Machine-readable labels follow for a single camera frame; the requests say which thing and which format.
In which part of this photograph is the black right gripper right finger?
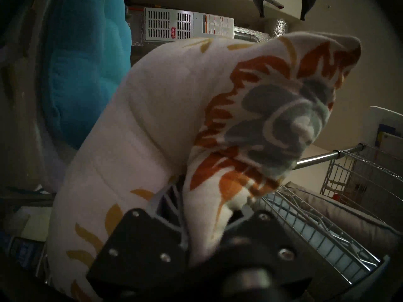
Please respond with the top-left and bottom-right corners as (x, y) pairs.
(229, 205), (256, 224)

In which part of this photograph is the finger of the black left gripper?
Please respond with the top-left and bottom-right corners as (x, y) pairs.
(250, 0), (265, 18)
(300, 0), (322, 21)

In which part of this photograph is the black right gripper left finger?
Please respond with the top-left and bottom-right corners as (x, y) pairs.
(146, 180), (190, 251)

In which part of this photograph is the floral HOPE JOY throw cushion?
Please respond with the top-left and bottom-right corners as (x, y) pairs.
(47, 31), (362, 302)

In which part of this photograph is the light blue bench cushion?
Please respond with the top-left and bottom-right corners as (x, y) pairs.
(268, 194), (378, 273)

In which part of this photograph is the tan bench cushion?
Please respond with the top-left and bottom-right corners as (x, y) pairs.
(285, 182), (403, 251)

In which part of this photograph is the teal tufted seat cushion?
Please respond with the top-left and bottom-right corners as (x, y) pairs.
(41, 0), (132, 151)

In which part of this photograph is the grey furnace unit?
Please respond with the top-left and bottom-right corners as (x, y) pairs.
(128, 7), (235, 47)

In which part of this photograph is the silver foil duct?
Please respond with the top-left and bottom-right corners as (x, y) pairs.
(235, 18), (288, 42)

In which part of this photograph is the chrome wire shelving rack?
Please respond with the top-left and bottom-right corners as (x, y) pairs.
(252, 143), (403, 284)

